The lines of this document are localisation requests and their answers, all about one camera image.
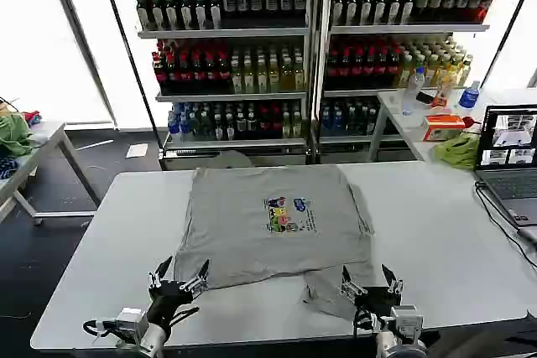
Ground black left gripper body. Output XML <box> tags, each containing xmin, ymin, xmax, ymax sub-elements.
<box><xmin>146</xmin><ymin>280</ymin><xmax>195</xmax><ymax>330</ymax></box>

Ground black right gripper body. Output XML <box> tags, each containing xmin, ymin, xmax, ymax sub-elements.
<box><xmin>354</xmin><ymin>286</ymin><xmax>400</xmax><ymax>319</ymax></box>

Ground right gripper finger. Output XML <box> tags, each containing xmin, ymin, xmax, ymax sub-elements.
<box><xmin>340</xmin><ymin>265</ymin><xmax>368</xmax><ymax>304</ymax></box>
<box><xmin>380</xmin><ymin>264</ymin><xmax>405</xmax><ymax>296</ymax></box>

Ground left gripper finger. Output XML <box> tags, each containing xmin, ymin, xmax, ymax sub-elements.
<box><xmin>147</xmin><ymin>255</ymin><xmax>174</xmax><ymax>290</ymax></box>
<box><xmin>180</xmin><ymin>259</ymin><xmax>211</xmax><ymax>295</ymax></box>

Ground grey printed t-shirt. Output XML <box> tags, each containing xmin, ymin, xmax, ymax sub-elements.
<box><xmin>173</xmin><ymin>166</ymin><xmax>377</xmax><ymax>319</ymax></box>

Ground white paper sheet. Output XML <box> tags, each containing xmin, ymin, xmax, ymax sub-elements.
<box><xmin>125</xmin><ymin>143</ymin><xmax>150</xmax><ymax>159</ymax></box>

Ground green cloth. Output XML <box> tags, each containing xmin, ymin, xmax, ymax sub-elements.
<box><xmin>433</xmin><ymin>132</ymin><xmax>480</xmax><ymax>171</ymax></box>

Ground grey laptop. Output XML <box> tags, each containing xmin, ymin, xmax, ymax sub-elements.
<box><xmin>473</xmin><ymin>104</ymin><xmax>537</xmax><ymax>229</ymax></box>

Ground white side table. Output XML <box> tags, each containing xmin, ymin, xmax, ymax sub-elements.
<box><xmin>368</xmin><ymin>87</ymin><xmax>537</xmax><ymax>166</ymax></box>

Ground orange and white box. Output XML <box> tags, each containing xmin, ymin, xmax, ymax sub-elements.
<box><xmin>422</xmin><ymin>114</ymin><xmax>467</xmax><ymax>143</ymax></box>

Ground grey metal table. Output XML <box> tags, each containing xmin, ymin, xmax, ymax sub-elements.
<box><xmin>0</xmin><ymin>120</ymin><xmax>102</xmax><ymax>226</ymax></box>

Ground blue patterned cloth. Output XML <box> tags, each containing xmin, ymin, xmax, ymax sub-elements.
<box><xmin>0</xmin><ymin>156</ymin><xmax>20</xmax><ymax>181</ymax></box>

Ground clear water bottle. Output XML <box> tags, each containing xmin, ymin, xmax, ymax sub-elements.
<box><xmin>401</xmin><ymin>66</ymin><xmax>426</xmax><ymax>118</ymax></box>

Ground orange snack pack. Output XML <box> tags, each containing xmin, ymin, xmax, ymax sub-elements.
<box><xmin>430</xmin><ymin>80</ymin><xmax>455</xmax><ymax>108</ymax></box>

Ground green garment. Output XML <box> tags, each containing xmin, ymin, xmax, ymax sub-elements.
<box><xmin>0</xmin><ymin>113</ymin><xmax>35</xmax><ymax>158</ymax></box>

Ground blue label water bottle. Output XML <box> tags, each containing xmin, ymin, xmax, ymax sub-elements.
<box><xmin>458</xmin><ymin>80</ymin><xmax>482</xmax><ymax>110</ymax></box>

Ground shelf with drink bottles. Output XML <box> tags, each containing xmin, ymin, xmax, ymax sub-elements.
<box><xmin>317</xmin><ymin>0</ymin><xmax>497</xmax><ymax>163</ymax></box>
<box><xmin>117</xmin><ymin>0</ymin><xmax>316</xmax><ymax>171</ymax></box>

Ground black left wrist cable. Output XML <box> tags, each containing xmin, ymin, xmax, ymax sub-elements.
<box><xmin>82</xmin><ymin>306</ymin><xmax>201</xmax><ymax>339</ymax></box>

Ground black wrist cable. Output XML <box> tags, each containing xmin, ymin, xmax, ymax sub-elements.
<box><xmin>352</xmin><ymin>306</ymin><xmax>378</xmax><ymax>340</ymax></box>
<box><xmin>82</xmin><ymin>306</ymin><xmax>201</xmax><ymax>339</ymax></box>

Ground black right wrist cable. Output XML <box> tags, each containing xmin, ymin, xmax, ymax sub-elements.
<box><xmin>352</xmin><ymin>306</ymin><xmax>378</xmax><ymax>340</ymax></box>

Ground black laptop cable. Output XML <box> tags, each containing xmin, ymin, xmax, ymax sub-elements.
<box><xmin>473</xmin><ymin>180</ymin><xmax>537</xmax><ymax>272</ymax></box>

